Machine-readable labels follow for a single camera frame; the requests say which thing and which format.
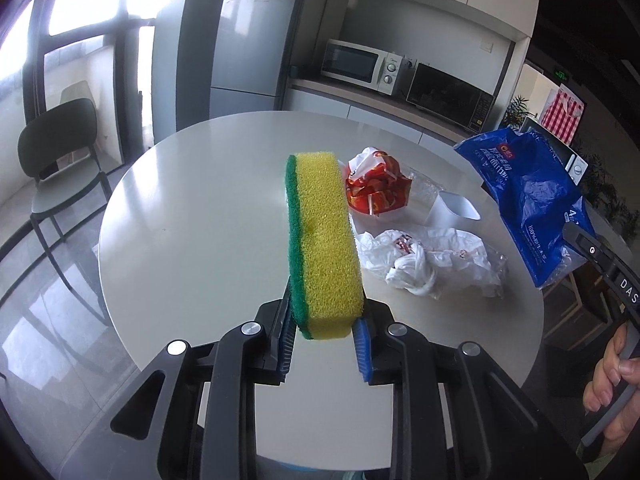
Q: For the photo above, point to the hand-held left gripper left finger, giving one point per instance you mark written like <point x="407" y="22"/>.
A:
<point x="286" y="350"/>

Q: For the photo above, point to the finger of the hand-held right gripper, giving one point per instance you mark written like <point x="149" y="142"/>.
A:
<point x="585" y="245"/>

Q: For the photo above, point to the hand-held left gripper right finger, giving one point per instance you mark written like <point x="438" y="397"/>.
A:
<point x="361" y="352"/>

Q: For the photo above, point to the blue plastic bag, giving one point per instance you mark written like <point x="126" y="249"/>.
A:
<point x="525" y="195"/>

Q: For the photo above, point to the yellow and green sponge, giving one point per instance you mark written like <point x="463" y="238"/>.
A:
<point x="327" y="240"/>

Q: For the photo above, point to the white plastic bag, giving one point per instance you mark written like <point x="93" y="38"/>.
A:
<point x="440" y="255"/>

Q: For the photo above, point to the white plastic cup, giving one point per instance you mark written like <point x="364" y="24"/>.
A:
<point x="450" y="210"/>

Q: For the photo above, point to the red snack wrapper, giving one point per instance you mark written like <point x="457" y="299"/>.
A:
<point x="377" y="185"/>

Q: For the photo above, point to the clear plastic wrap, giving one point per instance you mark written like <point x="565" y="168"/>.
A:
<point x="425" y="190"/>

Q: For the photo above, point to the person's right hand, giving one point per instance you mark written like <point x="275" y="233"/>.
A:
<point x="602" y="377"/>

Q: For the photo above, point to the white appliance with dial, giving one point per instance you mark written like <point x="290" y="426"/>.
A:
<point x="575" y="167"/>

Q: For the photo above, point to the red checkered bag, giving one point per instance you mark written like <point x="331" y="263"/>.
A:
<point x="562" y="115"/>

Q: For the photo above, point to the green potted plant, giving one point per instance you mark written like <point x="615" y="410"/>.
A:
<point x="517" y="112"/>

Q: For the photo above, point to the green exit sign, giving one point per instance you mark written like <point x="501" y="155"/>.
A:
<point x="561" y="75"/>

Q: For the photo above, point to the black microwave oven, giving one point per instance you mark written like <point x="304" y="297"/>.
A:
<point x="445" y="95"/>

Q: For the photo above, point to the white kitchen counter cabinet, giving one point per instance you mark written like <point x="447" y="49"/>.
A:
<point x="340" y="102"/>

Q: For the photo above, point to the white microwave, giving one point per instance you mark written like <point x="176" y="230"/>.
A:
<point x="355" y="65"/>

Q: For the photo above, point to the silver refrigerator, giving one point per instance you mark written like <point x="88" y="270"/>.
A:
<point x="255" y="40"/>

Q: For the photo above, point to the dark green chair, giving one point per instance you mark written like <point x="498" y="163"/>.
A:
<point x="60" y="135"/>

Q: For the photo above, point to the large window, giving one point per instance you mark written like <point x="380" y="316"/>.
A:
<point x="75" y="0"/>

